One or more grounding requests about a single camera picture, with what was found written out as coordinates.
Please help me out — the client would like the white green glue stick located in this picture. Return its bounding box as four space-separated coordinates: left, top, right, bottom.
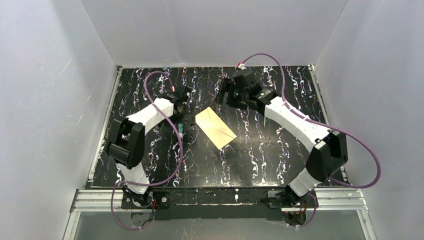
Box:
178 123 184 138

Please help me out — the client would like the white envelope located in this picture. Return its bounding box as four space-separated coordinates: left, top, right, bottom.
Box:
195 107 237 149

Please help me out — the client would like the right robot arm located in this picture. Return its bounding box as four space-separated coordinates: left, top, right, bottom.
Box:
215 69 348 200

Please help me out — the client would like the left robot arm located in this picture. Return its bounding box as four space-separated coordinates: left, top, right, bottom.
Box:
104 86 195 208

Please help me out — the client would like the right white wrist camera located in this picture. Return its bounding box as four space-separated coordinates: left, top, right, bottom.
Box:
236 62 246 70

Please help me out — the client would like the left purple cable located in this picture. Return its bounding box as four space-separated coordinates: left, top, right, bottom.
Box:
110 71 185 231

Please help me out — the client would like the purple cable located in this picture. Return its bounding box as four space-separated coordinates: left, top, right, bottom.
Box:
110 71 185 231
241 53 382 228

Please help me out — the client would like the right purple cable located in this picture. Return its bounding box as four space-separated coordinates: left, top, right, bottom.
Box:
241 53 382 228

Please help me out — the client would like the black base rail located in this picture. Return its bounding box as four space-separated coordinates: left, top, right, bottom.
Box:
120 186 319 222

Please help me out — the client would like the aluminium table frame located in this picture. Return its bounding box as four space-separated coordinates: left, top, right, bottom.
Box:
63 187 377 240

